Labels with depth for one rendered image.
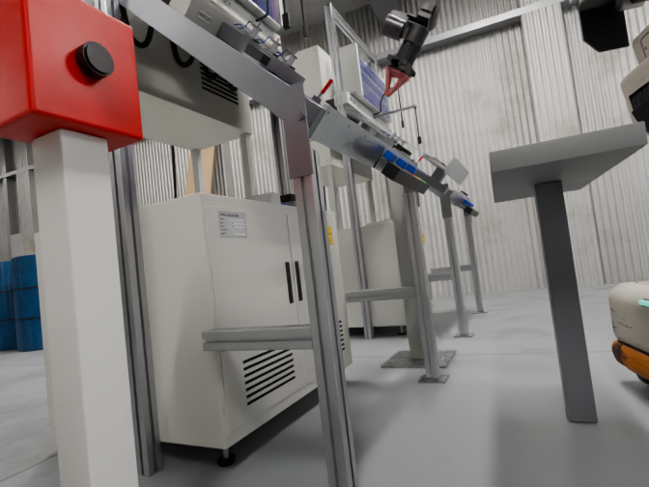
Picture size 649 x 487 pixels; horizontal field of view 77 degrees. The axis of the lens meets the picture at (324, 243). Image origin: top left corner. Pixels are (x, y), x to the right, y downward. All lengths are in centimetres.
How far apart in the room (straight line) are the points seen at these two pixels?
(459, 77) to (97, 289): 406
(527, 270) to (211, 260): 343
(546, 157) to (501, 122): 338
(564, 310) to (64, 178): 101
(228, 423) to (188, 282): 32
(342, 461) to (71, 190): 59
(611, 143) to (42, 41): 83
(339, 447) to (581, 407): 61
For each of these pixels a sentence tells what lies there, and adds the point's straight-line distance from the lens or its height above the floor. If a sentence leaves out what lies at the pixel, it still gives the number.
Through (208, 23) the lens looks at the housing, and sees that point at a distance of 146.
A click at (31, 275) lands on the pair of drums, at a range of 431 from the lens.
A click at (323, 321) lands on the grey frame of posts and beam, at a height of 33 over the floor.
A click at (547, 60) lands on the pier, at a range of 424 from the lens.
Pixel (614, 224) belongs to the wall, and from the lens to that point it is 416.
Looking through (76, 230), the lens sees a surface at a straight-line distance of 55.
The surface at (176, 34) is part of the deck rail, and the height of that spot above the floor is 99.
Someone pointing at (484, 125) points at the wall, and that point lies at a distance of 421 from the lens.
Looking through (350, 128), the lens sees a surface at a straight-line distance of 93.
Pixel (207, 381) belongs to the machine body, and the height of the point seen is 21.
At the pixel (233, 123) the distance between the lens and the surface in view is 169.
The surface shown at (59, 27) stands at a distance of 60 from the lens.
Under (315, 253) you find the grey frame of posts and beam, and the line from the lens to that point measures 73.
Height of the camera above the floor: 43
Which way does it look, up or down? 3 degrees up
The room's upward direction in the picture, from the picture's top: 7 degrees counter-clockwise
